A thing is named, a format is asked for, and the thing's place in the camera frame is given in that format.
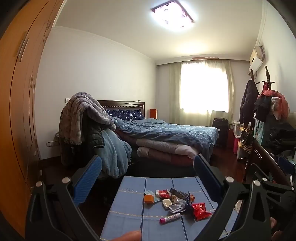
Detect pink lip balm tube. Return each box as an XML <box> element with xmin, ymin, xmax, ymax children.
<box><xmin>159</xmin><ymin>213</ymin><xmax>181</xmax><ymax>224</ymax></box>

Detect black hanging jacket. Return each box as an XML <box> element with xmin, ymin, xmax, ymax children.
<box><xmin>239</xmin><ymin>80</ymin><xmax>260</xmax><ymax>126</ymax></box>

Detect dark printed wrapper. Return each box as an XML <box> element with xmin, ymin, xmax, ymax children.
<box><xmin>169</xmin><ymin>188</ymin><xmax>188</xmax><ymax>200</ymax></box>

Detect stack of black clothes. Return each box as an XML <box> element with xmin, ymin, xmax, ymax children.
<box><xmin>265</xmin><ymin>122</ymin><xmax>296</xmax><ymax>154</ymax></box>

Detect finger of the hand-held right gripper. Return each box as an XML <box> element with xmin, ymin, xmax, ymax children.
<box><xmin>245</xmin><ymin>163</ymin><xmax>292</xmax><ymax>189</ymax></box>

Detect dark handbag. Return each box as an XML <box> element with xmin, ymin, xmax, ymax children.
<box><xmin>239</xmin><ymin>129</ymin><xmax>254</xmax><ymax>151</ymax></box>

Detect blue striped tablecloth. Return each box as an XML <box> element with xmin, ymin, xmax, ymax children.
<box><xmin>99</xmin><ymin>176</ymin><xmax>239</xmax><ymax>241</ymax></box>

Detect shiny red packet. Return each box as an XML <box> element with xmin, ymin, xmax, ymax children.
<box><xmin>191</xmin><ymin>202</ymin><xmax>213</xmax><ymax>221</ymax></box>

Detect white storage boxes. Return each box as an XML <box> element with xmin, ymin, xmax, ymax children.
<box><xmin>233</xmin><ymin>120</ymin><xmax>246</xmax><ymax>138</ymax></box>

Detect dark wooden dresser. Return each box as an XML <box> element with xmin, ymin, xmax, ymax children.
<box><xmin>245</xmin><ymin>138</ymin><xmax>296</xmax><ymax>187</ymax></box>

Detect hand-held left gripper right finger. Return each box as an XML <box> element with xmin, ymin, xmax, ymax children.
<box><xmin>194</xmin><ymin>154</ymin><xmax>272</xmax><ymax>241</ymax></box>

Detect grey fleece blanket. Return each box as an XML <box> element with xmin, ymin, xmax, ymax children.
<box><xmin>59</xmin><ymin>92</ymin><xmax>116</xmax><ymax>146</ymax></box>

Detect light blue plush blanket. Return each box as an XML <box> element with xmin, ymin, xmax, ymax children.
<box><xmin>101</xmin><ymin>128</ymin><xmax>133</xmax><ymax>179</ymax></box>

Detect red and white wrapper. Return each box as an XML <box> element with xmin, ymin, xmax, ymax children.
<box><xmin>155</xmin><ymin>189</ymin><xmax>172</xmax><ymax>199</ymax></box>

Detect crumpled silver wrapper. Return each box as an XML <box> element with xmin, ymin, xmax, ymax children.
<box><xmin>168</xmin><ymin>199</ymin><xmax>192</xmax><ymax>214</ymax></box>

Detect person's right hand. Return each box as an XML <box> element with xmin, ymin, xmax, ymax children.
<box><xmin>270</xmin><ymin>217</ymin><xmax>284</xmax><ymax>241</ymax></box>

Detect white air conditioner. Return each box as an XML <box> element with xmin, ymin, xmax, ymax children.
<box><xmin>248</xmin><ymin>45</ymin><xmax>265</xmax><ymax>73</ymax></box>

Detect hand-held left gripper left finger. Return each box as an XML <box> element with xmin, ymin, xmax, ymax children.
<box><xmin>25</xmin><ymin>155</ymin><xmax>103</xmax><ymax>241</ymax></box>

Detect dark wooden headboard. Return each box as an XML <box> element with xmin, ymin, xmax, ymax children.
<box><xmin>96</xmin><ymin>100</ymin><xmax>146</xmax><ymax>120</ymax></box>

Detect orange wooden wardrobe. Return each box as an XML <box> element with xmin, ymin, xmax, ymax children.
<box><xmin>0</xmin><ymin>0</ymin><xmax>65</xmax><ymax>238</ymax></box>

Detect black puffer jacket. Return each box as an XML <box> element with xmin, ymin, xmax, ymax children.
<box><xmin>87</xmin><ymin>126</ymin><xmax>105</xmax><ymax>149</ymax></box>

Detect teal printed box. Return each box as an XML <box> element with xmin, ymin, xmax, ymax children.
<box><xmin>253</xmin><ymin>118</ymin><xmax>265</xmax><ymax>144</ymax></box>

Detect pink storage bin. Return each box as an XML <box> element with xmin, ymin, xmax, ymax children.
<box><xmin>233</xmin><ymin>136</ymin><xmax>241</xmax><ymax>155</ymax></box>

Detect blue duvet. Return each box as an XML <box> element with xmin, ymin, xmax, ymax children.
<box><xmin>113</xmin><ymin>117</ymin><xmax>219</xmax><ymax>161</ymax></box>

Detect black suitcase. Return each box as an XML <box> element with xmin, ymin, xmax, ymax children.
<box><xmin>212</xmin><ymin>117</ymin><xmax>229</xmax><ymax>148</ymax></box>

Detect navy star print pillow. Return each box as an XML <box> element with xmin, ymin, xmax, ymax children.
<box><xmin>103</xmin><ymin>109</ymin><xmax>143</xmax><ymax>121</ymax></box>

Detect square ceiling lamp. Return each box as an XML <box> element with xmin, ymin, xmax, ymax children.
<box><xmin>151</xmin><ymin>0</ymin><xmax>195</xmax><ymax>29</ymax></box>

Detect sheer window curtain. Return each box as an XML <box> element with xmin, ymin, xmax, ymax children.
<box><xmin>169</xmin><ymin>59</ymin><xmax>236</xmax><ymax>117</ymax></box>

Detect person's left hand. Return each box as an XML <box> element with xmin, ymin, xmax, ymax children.
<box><xmin>122</xmin><ymin>230</ymin><xmax>142</xmax><ymax>241</ymax></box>

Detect pink and red folded quilt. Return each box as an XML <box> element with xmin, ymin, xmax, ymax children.
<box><xmin>136</xmin><ymin>138</ymin><xmax>197</xmax><ymax>167</ymax></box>

